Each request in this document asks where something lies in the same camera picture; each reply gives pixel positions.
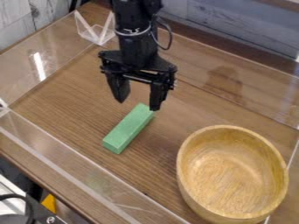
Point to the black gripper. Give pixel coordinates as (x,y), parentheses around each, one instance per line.
(137,62)

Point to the green rectangular block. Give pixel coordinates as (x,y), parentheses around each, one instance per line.
(122,135)

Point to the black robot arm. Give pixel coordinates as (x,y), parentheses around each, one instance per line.
(137,15)

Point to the brown wooden bowl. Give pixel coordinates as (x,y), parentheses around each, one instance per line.
(231,175)

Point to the yellow and black equipment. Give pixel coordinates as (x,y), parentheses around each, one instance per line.
(39,214)

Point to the clear acrylic corner bracket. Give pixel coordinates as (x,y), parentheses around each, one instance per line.
(98,34)

